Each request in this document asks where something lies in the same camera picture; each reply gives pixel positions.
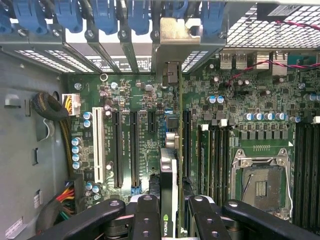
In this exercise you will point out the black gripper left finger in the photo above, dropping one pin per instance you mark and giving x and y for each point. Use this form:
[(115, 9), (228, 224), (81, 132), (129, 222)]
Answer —
[(147, 220)]

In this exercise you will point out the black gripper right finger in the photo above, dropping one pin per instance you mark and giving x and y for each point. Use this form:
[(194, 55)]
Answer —
[(207, 222)]

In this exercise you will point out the green motherboard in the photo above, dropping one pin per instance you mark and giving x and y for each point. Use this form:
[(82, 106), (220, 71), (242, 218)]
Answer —
[(145, 155)]

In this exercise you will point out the CPU socket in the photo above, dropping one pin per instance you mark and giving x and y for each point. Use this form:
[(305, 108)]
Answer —
[(265, 190)]

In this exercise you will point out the long black expansion slot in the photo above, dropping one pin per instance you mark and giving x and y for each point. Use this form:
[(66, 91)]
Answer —
[(187, 145), (117, 150)]

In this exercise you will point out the black power connector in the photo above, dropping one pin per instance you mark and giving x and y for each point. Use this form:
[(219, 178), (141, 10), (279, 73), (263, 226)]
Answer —
[(77, 190)]

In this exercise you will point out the silver socket locking lever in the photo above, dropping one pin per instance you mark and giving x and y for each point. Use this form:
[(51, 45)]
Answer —
[(290, 197)]

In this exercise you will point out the white expansion slot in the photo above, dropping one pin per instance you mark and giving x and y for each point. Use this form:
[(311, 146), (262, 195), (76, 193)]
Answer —
[(98, 145)]

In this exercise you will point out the short black expansion slot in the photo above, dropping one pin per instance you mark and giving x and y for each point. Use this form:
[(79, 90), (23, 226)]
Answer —
[(151, 122)]

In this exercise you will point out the white power connector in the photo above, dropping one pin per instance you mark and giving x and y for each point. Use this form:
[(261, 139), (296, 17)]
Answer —
[(75, 105)]

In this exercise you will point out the black open PC case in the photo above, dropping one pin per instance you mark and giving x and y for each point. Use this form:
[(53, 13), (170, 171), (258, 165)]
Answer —
[(30, 46)]

